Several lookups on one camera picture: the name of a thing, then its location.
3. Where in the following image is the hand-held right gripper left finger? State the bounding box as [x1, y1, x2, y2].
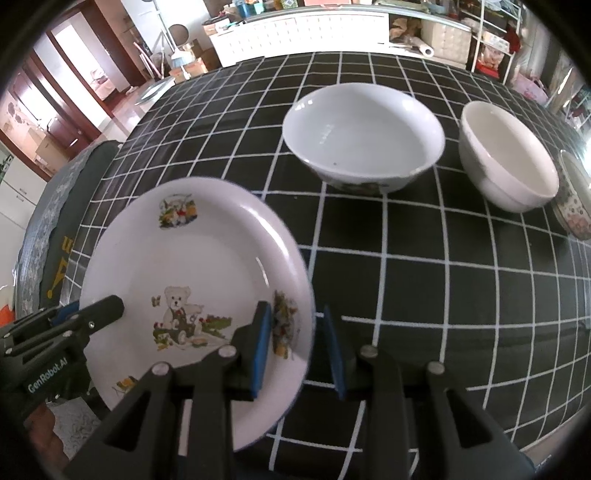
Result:
[65, 301, 274, 480]

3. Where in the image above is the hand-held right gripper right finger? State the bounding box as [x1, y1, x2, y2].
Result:
[322, 305, 539, 480]

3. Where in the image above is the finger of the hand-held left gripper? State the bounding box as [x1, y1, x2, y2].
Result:
[60, 295, 126, 343]
[7, 301, 80, 344]

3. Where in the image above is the white plate bear print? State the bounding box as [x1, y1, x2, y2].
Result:
[78, 178, 316, 455]

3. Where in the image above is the white bowl flower print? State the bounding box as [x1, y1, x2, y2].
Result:
[283, 84, 446, 195]

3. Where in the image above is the plain white bowl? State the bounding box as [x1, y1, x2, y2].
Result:
[458, 100, 560, 213]

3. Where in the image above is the patterned rim bowl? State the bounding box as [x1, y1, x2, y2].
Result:
[551, 150, 591, 241]

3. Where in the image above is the person's left hand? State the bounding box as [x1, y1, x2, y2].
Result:
[25, 401, 71, 462]

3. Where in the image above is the black white checked tablecloth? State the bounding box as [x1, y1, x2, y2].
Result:
[60, 51, 591, 480]

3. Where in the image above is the sofa with grey cover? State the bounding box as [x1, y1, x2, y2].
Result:
[14, 141, 122, 324]

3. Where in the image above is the brown wooden door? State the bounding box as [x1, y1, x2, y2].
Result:
[21, 60, 103, 155]

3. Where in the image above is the white bucket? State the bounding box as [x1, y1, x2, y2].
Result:
[137, 76, 176, 103]

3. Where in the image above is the cardboard box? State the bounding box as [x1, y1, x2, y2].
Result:
[168, 56, 208, 84]

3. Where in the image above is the white paper roll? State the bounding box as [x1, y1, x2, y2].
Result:
[406, 39, 435, 59]

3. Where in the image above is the white television cabinet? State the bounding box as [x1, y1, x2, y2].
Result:
[210, 6, 472, 70]

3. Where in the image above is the pink bag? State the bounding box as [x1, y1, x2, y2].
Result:
[512, 74, 550, 105]

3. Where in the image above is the cream woven storage box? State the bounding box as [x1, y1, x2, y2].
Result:
[420, 21, 472, 63]

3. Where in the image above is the white wire shelf rack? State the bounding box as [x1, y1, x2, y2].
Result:
[466, 0, 525, 84]

